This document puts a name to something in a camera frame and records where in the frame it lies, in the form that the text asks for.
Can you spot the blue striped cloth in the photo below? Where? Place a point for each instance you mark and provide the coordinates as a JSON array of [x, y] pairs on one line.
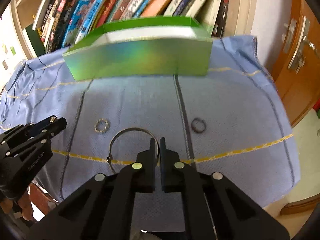
[[231, 121]]

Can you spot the silver door handle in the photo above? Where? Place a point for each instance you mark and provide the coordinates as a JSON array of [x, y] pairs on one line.
[[298, 59]]

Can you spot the silver bangle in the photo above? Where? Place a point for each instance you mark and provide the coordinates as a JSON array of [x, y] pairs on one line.
[[127, 143]]

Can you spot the dark green book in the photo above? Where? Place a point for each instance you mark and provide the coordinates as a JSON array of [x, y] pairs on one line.
[[35, 39]]

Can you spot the green cardboard box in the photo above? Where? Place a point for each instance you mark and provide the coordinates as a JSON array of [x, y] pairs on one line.
[[142, 46]]

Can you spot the person's left hand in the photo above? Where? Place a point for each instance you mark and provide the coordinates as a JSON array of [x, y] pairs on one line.
[[24, 203]]

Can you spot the wooden bookshelf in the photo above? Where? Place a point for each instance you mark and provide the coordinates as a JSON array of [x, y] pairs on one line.
[[63, 23]]

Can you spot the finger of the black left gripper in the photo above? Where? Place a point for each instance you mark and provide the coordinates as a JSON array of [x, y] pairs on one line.
[[22, 133], [12, 150]]

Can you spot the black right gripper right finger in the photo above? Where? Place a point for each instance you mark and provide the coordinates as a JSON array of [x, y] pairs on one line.
[[177, 176]]

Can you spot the wooden door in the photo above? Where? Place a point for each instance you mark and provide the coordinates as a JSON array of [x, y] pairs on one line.
[[299, 92]]

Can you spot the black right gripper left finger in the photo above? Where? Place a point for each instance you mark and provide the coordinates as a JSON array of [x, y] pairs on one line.
[[138, 177]]

